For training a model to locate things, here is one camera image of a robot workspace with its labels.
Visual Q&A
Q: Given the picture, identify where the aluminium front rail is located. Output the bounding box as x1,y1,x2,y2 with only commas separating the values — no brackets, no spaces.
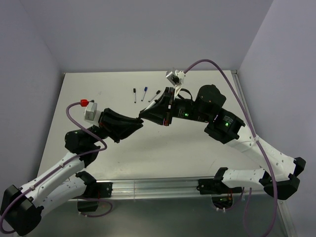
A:
23,174,283,200

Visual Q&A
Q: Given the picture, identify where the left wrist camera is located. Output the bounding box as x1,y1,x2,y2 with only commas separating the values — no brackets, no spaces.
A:
80,99,101,126

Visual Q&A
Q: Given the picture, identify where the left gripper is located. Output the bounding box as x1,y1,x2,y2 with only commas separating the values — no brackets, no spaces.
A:
87,108,143,145

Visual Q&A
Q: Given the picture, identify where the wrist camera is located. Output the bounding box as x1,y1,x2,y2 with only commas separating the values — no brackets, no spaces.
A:
80,99,101,126
165,68,186,98

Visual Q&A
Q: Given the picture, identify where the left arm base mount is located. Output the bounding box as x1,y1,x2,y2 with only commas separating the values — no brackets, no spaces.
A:
77,182,113,214

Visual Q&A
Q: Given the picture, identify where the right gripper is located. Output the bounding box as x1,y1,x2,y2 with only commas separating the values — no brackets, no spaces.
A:
138,87,210,126

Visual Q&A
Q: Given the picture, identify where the aluminium side rail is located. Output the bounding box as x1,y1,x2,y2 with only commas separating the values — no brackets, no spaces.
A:
231,70,272,173

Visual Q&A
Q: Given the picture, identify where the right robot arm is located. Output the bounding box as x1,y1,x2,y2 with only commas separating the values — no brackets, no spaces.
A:
139,84,306,200

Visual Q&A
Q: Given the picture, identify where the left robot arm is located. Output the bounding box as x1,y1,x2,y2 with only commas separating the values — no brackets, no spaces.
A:
0,102,143,236

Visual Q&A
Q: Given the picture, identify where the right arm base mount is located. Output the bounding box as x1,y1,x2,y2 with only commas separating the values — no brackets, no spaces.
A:
196,179,233,210

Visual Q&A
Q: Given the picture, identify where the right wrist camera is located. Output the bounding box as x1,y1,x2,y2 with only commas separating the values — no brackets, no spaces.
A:
165,68,186,98

